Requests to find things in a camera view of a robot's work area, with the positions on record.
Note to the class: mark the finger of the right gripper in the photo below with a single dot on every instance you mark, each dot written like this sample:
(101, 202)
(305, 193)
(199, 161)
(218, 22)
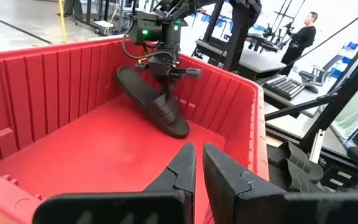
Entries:
(164, 90)
(169, 90)

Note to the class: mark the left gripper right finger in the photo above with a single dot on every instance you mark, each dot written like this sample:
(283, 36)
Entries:
(244, 202)

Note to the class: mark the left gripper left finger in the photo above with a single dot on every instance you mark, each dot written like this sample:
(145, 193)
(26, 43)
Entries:
(120, 208)

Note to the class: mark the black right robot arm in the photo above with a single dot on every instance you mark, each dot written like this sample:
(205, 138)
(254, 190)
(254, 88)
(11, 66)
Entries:
(172, 6)

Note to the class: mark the red plastic bin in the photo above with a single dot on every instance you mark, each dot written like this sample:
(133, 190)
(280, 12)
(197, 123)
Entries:
(73, 140)

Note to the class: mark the grey top black table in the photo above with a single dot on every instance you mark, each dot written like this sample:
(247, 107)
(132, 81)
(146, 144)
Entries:
(253, 60)

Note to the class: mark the black wheeled cart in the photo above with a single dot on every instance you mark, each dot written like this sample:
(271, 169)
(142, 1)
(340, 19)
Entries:
(88, 12)

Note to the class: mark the black box with white labels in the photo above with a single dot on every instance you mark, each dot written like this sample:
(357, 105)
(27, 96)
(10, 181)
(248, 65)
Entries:
(340, 179)

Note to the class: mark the person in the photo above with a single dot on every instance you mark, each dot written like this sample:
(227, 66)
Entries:
(73, 7)
(303, 37)

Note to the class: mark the black keyboard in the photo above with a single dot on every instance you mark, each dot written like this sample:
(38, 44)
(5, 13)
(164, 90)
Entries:
(283, 87)

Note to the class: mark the grey desk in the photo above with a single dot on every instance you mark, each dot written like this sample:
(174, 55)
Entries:
(303, 99)

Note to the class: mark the black computer mouse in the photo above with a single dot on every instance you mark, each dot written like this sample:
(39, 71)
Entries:
(311, 88)

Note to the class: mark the grey office chair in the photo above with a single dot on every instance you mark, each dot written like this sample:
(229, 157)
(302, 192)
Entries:
(311, 76)

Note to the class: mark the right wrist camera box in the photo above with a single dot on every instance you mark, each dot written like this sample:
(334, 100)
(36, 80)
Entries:
(149, 28)

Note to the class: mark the silver metal bracket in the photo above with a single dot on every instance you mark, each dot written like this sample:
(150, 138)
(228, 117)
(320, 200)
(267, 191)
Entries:
(317, 146)

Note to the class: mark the black aluminium table frame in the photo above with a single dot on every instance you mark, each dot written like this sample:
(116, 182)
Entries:
(337, 102)

